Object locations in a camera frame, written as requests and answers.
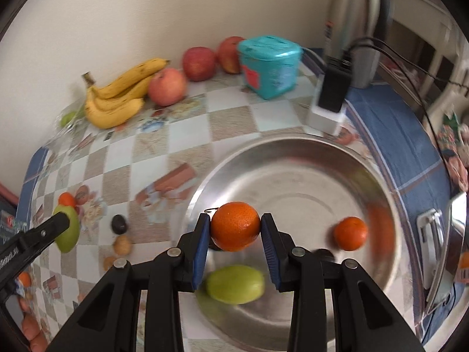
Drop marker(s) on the white wooden chair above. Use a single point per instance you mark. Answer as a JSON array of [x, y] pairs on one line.
[[439, 29]]

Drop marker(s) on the stainless steel thermos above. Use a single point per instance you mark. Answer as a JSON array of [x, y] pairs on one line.
[[348, 14]]

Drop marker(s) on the round stainless steel plate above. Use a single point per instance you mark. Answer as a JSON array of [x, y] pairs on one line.
[[293, 179]]

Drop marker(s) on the orange tangerine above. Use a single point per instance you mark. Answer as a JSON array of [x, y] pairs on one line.
[[350, 234], [24, 278], [234, 225], [67, 200]]

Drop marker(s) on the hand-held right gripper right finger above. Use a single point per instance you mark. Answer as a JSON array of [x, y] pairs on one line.
[[271, 256]]

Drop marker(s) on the teal plastic box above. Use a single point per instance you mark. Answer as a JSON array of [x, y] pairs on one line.
[[271, 69]]

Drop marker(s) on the white power strip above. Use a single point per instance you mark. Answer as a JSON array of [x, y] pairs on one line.
[[326, 123]]

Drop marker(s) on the clear plastic clamshell box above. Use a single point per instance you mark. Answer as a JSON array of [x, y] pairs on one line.
[[58, 135]]

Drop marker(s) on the person's left hand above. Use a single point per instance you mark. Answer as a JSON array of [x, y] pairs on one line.
[[31, 328]]

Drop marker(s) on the pink bar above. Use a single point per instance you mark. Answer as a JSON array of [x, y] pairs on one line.
[[7, 192]]

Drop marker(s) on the large green jujube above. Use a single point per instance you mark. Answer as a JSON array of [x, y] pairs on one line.
[[234, 284], [69, 240]]

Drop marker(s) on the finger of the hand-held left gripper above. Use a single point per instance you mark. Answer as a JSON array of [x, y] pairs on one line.
[[36, 233]]

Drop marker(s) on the checkered printed tablecloth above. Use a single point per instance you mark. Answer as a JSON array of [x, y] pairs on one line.
[[234, 117]]

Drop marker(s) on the red apple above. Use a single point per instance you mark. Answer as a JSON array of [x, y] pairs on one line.
[[167, 87], [199, 64], [229, 55]]

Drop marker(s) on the floral printed cloth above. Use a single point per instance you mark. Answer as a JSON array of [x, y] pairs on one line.
[[454, 161]]

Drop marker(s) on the small green fruit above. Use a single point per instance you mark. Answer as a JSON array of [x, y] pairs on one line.
[[71, 119]]

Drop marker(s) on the yellow banana bunch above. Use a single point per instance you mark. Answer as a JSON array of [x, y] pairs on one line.
[[113, 112]]

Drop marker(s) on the chrome metal frame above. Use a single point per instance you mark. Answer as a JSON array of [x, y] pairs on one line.
[[430, 245]]

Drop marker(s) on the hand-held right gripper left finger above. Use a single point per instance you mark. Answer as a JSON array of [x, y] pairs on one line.
[[199, 256]]

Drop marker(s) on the black power adapter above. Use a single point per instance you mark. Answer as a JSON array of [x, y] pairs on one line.
[[333, 88]]

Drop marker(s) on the dark purple plum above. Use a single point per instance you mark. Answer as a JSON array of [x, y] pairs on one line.
[[120, 224]]

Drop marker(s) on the brown kiwi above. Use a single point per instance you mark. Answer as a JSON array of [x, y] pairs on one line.
[[122, 245]]

